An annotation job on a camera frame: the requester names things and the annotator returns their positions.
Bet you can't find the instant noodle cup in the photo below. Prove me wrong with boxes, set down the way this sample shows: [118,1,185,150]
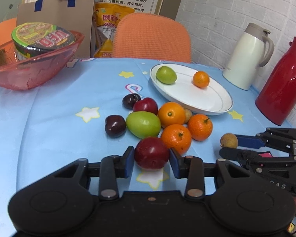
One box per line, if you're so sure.
[11,22,76,62]

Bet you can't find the white plate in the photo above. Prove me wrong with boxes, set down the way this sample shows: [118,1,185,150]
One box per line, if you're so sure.
[149,63,234,116]

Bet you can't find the brown longan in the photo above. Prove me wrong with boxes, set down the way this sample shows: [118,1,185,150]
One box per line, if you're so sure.
[184,108,193,124]
[220,133,238,149]

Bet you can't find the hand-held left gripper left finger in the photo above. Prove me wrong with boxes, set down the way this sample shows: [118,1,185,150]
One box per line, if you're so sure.
[52,146,135,201]

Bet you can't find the blue star-print tablecloth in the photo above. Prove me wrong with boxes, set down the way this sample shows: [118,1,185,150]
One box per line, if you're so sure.
[0,57,296,237]

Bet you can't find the dark purple plum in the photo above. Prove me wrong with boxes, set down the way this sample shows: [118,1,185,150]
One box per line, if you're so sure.
[105,115,127,138]
[122,94,141,110]

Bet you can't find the small red plum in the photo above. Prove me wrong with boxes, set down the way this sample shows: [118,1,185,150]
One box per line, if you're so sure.
[133,97,159,115]

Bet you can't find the smooth navel orange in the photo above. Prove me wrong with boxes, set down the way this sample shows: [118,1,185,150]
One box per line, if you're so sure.
[158,102,186,129]

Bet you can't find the cardboard box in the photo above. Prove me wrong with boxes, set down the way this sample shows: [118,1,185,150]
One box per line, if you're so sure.
[16,0,95,58]

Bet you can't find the small round orange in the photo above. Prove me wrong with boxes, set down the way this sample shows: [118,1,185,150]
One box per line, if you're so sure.
[193,71,210,88]

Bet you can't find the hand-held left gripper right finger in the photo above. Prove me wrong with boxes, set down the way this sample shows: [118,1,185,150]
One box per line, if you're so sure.
[169,148,252,200]

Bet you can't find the orange fabric chair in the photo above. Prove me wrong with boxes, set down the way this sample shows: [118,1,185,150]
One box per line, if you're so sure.
[111,13,191,63]
[0,18,18,52]

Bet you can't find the red thermos jug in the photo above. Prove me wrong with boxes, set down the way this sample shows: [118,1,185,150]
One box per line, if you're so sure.
[255,37,296,126]

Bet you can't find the yellow snack bag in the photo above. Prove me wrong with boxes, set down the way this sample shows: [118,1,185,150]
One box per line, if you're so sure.
[92,2,136,58]

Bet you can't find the large green jujube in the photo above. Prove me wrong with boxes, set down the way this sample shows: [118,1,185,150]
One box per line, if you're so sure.
[126,111,161,139]

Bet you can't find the large red plum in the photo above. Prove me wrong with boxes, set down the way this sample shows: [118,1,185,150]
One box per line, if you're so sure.
[134,137,170,170]

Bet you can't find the white thermos jug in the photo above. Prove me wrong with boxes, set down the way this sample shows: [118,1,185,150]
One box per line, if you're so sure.
[222,22,275,91]

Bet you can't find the small green jujube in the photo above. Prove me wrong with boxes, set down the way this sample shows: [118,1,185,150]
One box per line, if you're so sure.
[155,66,177,85]

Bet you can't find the tangerine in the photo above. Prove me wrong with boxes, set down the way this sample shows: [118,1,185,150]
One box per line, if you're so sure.
[187,114,213,142]
[161,124,192,155]

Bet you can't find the pink plastic bowl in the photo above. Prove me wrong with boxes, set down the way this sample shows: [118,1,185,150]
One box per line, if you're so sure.
[0,30,85,91]

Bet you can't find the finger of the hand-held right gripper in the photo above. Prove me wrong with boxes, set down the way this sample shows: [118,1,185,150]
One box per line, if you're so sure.
[219,147,260,169]
[235,128,296,154]

